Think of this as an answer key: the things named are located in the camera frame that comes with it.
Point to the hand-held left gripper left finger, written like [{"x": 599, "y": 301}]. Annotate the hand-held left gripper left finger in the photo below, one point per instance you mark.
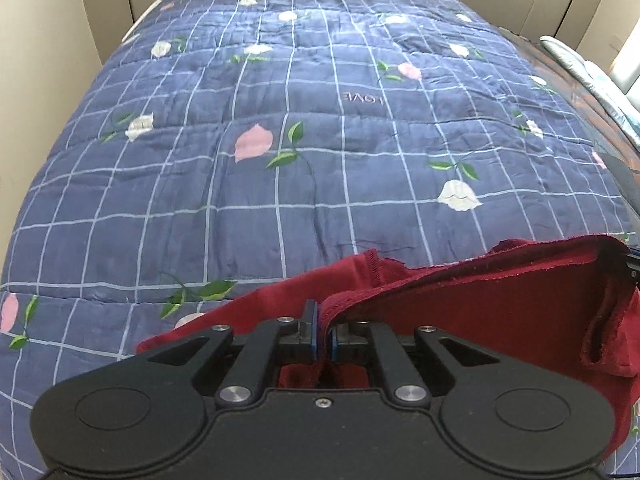
[{"x": 311, "y": 332}]

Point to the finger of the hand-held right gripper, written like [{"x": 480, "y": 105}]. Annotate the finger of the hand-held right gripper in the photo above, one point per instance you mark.
[{"x": 633, "y": 266}]

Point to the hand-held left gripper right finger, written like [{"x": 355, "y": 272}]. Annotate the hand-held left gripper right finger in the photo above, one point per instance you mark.
[{"x": 335, "y": 349}]

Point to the red long-sleeve shirt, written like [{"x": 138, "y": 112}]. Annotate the red long-sleeve shirt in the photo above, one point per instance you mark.
[{"x": 500, "y": 310}]

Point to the black object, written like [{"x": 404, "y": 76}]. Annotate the black object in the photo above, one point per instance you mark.
[{"x": 627, "y": 172}]

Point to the blue floral checked blanket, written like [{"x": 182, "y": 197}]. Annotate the blue floral checked blanket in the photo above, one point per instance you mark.
[{"x": 250, "y": 200}]

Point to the dark quilted mattress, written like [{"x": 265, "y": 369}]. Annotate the dark quilted mattress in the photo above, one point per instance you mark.
[{"x": 575, "y": 95}]

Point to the light blue folded quilt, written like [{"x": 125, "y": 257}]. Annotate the light blue folded quilt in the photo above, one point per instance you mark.
[{"x": 595, "y": 80}]

